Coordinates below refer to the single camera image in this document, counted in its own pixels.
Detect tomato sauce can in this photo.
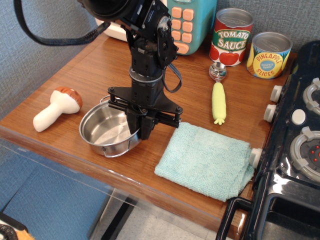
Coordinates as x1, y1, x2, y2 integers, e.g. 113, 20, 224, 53
209, 8, 254, 67

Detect black basket with orange item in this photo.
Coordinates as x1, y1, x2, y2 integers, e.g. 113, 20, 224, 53
0, 212, 35, 240

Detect pineapple slices can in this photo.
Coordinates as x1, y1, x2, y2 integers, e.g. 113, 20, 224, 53
246, 32, 293, 80

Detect plush mushroom toy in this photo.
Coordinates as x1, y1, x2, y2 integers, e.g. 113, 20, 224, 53
32, 86, 83, 132

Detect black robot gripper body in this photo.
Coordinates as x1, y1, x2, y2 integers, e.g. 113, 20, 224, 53
108, 68, 183, 128

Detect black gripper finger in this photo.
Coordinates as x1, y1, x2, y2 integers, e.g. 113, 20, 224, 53
140, 116, 157, 140
126, 108, 142, 134

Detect light blue folded cloth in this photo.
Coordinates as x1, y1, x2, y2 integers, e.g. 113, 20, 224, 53
154, 122, 255, 202

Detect black braided cable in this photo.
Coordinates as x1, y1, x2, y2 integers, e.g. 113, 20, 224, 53
13, 0, 111, 46

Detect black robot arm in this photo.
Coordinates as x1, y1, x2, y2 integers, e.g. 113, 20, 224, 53
81, 0, 183, 140

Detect small steel pot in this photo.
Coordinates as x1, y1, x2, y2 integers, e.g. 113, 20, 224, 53
79, 95, 141, 158

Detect toy microwave teal and cream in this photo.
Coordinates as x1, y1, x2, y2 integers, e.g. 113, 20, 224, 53
85, 0, 217, 62

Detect black toy stove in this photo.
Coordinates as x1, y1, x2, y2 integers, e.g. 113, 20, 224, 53
216, 40, 320, 240

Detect scoop with yellow handle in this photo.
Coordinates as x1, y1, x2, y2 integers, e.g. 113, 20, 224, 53
209, 62, 227, 126

